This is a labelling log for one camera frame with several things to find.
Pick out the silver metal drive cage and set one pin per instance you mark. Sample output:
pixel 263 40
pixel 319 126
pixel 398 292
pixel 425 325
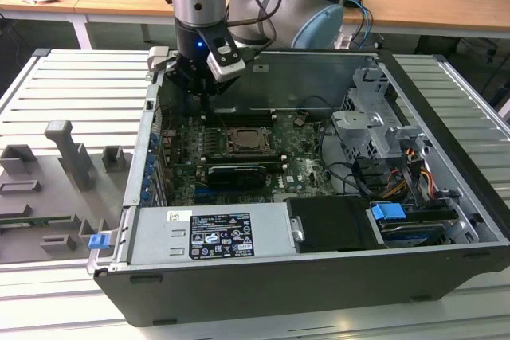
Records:
pixel 358 125

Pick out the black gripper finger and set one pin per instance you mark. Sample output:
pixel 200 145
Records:
pixel 179 75
pixel 221 88

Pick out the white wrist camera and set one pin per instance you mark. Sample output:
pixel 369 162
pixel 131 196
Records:
pixel 225 63

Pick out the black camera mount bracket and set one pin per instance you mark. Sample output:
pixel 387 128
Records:
pixel 213 39

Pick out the black PC case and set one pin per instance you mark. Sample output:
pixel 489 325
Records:
pixel 279 296

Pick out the black RAM slot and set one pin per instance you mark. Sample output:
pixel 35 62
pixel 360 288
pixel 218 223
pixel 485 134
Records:
pixel 239 113
pixel 243 156
pixel 239 121
pixel 243 162

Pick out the grey power supply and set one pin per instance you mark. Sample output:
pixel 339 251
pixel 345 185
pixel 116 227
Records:
pixel 159 236

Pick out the white power adapter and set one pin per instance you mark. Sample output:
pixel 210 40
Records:
pixel 342 41

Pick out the blue plastic tab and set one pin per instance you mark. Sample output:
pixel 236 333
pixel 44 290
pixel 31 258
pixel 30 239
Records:
pixel 98 241

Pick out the black plastic shroud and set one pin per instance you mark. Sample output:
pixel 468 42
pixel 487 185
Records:
pixel 330 224

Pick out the CPU socket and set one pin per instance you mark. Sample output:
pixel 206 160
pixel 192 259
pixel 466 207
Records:
pixel 251 153

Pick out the blue slot retainer clip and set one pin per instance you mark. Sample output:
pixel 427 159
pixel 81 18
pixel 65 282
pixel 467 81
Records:
pixel 150 165
pixel 146 196
pixel 147 181
pixel 153 139

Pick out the grey parts rack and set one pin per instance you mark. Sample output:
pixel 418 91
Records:
pixel 48 196

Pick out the hard disk in blue carrier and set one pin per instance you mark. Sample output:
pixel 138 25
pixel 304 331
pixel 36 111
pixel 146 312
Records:
pixel 386 212

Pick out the green motherboard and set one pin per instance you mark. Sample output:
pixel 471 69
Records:
pixel 307 173

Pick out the grey case latch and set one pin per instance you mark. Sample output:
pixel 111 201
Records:
pixel 158 57

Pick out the black graphics card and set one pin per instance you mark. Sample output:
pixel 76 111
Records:
pixel 235 177

